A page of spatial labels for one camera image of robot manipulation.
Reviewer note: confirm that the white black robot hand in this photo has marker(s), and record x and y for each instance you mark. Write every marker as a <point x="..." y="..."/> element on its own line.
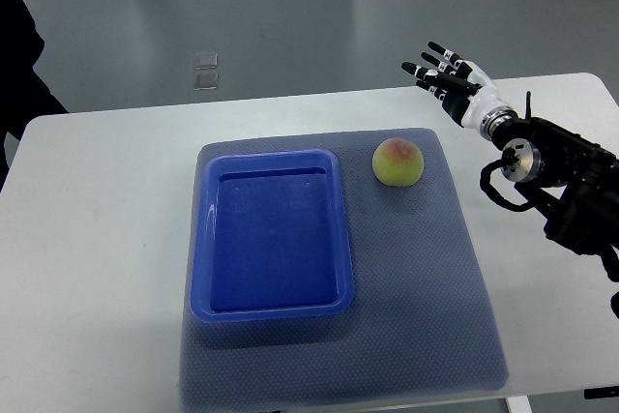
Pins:
<point x="466" y="93"/>

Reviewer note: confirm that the green red peach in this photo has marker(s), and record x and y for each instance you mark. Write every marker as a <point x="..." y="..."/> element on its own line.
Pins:
<point x="397" y="162"/>

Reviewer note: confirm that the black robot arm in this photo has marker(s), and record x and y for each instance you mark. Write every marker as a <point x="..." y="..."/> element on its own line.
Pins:
<point x="571" y="181"/>

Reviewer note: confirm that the lower floor socket plate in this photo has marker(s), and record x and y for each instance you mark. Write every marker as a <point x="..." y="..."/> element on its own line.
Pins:
<point x="206" y="81"/>

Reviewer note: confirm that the floor socket plate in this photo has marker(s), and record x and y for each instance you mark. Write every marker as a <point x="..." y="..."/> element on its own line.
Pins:
<point x="205" y="60"/>
<point x="206" y="81"/>

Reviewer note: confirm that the upper floor socket plate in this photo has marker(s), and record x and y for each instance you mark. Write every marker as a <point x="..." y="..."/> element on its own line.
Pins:
<point x="205" y="60"/>

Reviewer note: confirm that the grey blue mesh mat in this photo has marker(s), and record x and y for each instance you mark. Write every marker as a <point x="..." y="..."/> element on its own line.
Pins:
<point x="420" y="323"/>

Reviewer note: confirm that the blue plastic tray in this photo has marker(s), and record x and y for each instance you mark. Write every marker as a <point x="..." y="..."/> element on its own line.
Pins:
<point x="271" y="239"/>

